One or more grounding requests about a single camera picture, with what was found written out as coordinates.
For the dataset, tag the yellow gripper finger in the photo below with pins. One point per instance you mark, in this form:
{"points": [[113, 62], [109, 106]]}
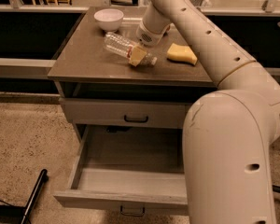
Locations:
{"points": [[136, 54]]}

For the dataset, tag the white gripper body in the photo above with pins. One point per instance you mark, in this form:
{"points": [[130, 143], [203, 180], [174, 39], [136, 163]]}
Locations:
{"points": [[146, 35]]}

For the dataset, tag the clear plastic water bottle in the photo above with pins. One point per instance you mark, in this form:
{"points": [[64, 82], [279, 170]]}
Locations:
{"points": [[120, 45]]}

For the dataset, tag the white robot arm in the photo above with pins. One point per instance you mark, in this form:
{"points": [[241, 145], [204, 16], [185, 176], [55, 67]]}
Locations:
{"points": [[226, 133]]}

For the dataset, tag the grey drawer cabinet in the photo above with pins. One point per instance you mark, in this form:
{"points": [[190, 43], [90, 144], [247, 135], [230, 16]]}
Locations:
{"points": [[85, 70]]}

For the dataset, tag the closed grey top drawer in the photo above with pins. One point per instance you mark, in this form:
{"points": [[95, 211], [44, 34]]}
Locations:
{"points": [[107, 112]]}

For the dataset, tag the open grey middle drawer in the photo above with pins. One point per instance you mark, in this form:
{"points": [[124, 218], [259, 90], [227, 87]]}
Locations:
{"points": [[129, 166]]}

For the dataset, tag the yellow sponge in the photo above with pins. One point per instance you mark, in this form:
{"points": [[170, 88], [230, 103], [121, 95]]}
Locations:
{"points": [[181, 54]]}

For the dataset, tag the white ceramic bowl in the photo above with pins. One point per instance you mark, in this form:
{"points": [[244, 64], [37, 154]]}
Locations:
{"points": [[109, 19]]}

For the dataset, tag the black stand leg left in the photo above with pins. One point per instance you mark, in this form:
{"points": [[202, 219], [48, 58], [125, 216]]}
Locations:
{"points": [[40, 182]]}

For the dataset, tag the black top drawer handle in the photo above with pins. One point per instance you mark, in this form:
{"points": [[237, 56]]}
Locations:
{"points": [[136, 120]]}

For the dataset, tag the black drawer handle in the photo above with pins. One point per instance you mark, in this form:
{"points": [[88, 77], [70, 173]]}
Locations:
{"points": [[132, 212], [136, 120]]}

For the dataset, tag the black middle drawer handle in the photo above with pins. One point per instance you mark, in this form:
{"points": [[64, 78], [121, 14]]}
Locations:
{"points": [[132, 212]]}

